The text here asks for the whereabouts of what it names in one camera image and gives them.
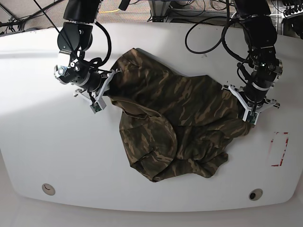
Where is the right table grommet hole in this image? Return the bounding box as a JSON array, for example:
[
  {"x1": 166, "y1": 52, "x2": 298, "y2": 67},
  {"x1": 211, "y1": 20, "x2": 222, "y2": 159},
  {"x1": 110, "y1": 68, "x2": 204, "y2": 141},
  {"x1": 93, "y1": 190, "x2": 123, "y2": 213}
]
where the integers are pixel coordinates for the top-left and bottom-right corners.
[{"x1": 249, "y1": 189, "x2": 263, "y2": 201}]

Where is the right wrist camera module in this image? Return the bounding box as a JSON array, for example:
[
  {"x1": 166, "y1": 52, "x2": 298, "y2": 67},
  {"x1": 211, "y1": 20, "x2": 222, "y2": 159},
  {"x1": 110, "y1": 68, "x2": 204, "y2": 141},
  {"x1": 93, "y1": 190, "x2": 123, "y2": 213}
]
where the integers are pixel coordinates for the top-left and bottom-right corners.
[{"x1": 90, "y1": 98, "x2": 107, "y2": 114}]

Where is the yellow cable on floor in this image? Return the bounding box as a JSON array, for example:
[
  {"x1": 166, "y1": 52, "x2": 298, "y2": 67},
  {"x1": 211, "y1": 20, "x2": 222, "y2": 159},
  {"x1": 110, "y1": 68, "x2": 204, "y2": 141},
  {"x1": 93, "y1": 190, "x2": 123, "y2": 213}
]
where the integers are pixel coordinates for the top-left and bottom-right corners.
[{"x1": 98, "y1": 7, "x2": 119, "y2": 14}]

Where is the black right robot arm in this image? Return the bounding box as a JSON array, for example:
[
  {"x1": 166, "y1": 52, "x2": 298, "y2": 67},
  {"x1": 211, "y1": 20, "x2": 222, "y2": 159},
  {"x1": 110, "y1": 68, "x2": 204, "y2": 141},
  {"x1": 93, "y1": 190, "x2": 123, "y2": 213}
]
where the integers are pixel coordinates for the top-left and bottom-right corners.
[{"x1": 54, "y1": 0, "x2": 119, "y2": 113}]

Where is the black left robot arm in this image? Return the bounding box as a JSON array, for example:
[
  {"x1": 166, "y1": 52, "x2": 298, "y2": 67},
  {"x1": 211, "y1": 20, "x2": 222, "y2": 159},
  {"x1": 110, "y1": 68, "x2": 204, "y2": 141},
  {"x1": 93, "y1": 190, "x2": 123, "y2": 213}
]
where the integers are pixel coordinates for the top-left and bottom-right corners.
[{"x1": 222, "y1": 0, "x2": 283, "y2": 124}]

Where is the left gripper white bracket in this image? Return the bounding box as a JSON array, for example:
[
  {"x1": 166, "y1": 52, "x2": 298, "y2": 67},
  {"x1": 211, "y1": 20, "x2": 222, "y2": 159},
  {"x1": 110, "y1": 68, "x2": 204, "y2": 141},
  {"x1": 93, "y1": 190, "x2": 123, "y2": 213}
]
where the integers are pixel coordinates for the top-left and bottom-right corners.
[{"x1": 222, "y1": 83, "x2": 280, "y2": 118}]

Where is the black tripod stand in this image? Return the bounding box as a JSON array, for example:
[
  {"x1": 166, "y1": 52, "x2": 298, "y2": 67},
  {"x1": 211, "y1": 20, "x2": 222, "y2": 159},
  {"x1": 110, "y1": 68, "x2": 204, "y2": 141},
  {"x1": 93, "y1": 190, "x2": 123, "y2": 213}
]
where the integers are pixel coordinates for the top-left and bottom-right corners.
[{"x1": 0, "y1": 0, "x2": 62, "y2": 33}]

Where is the camouflage T-shirt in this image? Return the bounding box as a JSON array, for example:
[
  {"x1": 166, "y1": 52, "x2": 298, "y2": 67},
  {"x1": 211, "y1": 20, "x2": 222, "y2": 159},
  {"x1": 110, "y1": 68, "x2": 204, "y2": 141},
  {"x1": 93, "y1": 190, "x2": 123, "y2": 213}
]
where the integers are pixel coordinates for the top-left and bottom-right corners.
[{"x1": 106, "y1": 48, "x2": 254, "y2": 183}]

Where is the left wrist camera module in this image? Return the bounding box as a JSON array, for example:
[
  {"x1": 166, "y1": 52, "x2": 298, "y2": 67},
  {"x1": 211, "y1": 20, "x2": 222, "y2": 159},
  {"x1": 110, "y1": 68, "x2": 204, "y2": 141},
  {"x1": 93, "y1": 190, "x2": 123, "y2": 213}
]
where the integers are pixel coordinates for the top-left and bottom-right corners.
[{"x1": 242, "y1": 110, "x2": 258, "y2": 125}]

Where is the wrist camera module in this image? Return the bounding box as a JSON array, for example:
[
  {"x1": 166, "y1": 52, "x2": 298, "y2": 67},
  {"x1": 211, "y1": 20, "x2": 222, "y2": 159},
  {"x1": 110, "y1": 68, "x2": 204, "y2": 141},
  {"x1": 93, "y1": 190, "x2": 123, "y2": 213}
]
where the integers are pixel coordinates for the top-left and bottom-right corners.
[
  {"x1": 242, "y1": 110, "x2": 258, "y2": 125},
  {"x1": 90, "y1": 98, "x2": 107, "y2": 114}
]

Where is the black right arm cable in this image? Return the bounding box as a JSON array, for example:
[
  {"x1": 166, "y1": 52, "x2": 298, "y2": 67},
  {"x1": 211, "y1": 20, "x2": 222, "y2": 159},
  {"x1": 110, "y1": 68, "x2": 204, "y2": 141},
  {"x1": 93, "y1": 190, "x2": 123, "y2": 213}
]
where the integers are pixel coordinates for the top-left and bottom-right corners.
[{"x1": 78, "y1": 22, "x2": 112, "y2": 71}]

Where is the left table grommet hole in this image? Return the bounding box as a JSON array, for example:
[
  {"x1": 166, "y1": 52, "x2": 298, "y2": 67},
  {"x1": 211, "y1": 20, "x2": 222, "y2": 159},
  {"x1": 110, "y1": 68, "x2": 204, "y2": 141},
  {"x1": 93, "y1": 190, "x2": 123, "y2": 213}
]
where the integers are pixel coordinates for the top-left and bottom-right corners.
[{"x1": 42, "y1": 183, "x2": 55, "y2": 196}]

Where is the red tape rectangle marking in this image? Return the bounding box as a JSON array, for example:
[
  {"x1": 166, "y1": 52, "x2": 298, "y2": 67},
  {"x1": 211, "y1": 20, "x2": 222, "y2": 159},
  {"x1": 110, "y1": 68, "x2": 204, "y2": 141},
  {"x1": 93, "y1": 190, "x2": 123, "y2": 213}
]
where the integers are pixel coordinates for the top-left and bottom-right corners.
[{"x1": 268, "y1": 132, "x2": 289, "y2": 167}]

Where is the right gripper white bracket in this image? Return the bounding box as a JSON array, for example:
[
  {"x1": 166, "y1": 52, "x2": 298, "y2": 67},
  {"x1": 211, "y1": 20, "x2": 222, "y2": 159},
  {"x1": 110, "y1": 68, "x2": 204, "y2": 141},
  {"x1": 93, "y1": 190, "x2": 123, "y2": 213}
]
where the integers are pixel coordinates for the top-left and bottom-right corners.
[{"x1": 73, "y1": 70, "x2": 122, "y2": 106}]

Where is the aluminium frame post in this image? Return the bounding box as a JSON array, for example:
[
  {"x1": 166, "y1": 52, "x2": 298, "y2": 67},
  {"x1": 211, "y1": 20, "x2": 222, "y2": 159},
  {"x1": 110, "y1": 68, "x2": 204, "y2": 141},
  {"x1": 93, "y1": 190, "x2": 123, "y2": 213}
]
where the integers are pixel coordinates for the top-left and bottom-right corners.
[{"x1": 148, "y1": 0, "x2": 171, "y2": 22}]

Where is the table grommet hole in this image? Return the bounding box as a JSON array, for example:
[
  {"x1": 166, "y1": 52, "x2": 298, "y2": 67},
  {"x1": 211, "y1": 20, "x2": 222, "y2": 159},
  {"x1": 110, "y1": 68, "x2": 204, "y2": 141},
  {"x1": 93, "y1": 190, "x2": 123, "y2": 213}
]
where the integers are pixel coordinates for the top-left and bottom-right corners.
[
  {"x1": 249, "y1": 189, "x2": 263, "y2": 201},
  {"x1": 42, "y1": 183, "x2": 55, "y2": 196}
]

